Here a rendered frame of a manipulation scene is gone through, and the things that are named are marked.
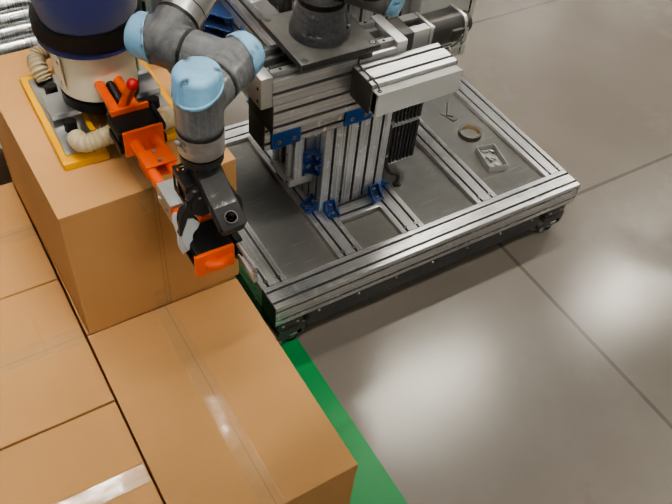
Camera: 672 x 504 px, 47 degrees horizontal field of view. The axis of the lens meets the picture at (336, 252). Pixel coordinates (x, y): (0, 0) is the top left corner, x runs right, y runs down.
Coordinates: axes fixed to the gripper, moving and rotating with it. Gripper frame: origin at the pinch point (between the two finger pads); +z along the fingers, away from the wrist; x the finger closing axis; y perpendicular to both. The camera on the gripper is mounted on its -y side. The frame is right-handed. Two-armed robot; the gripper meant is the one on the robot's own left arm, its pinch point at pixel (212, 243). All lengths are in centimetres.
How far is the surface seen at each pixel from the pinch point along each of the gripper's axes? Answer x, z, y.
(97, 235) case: 13.5, 21.3, 30.6
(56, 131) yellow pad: 13, 11, 54
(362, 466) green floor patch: -39, 107, -9
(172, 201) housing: 2.7, -1.5, 11.3
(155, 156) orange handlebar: 0.9, -1.3, 24.1
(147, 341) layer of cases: 9, 53, 23
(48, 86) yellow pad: 10, 8, 67
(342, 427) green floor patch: -40, 107, 4
